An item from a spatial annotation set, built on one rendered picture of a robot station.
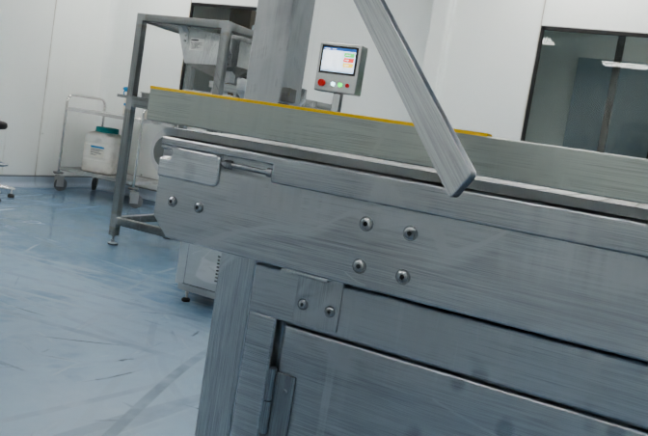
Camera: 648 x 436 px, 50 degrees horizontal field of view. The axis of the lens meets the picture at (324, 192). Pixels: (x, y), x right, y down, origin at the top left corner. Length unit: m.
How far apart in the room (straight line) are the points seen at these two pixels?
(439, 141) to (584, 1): 5.36
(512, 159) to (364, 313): 0.20
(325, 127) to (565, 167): 0.20
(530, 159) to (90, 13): 7.11
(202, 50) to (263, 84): 3.51
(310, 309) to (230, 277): 0.35
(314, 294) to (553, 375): 0.22
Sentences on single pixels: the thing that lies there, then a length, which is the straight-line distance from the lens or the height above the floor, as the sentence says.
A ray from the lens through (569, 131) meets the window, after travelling 5.67.
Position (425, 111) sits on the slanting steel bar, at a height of 0.96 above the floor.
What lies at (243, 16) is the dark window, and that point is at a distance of 6.82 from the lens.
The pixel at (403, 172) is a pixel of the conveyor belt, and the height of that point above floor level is 0.91.
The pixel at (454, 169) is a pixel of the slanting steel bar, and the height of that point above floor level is 0.92.
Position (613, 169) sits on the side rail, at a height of 0.94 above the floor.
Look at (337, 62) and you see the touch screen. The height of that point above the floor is 1.29.
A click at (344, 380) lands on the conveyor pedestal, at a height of 0.71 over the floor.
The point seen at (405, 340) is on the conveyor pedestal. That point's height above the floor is 0.76.
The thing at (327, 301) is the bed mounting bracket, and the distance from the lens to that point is 0.67.
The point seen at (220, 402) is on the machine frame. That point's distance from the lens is 1.06.
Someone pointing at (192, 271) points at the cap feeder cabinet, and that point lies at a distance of 3.48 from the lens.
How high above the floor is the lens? 0.93
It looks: 5 degrees down
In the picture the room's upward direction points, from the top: 9 degrees clockwise
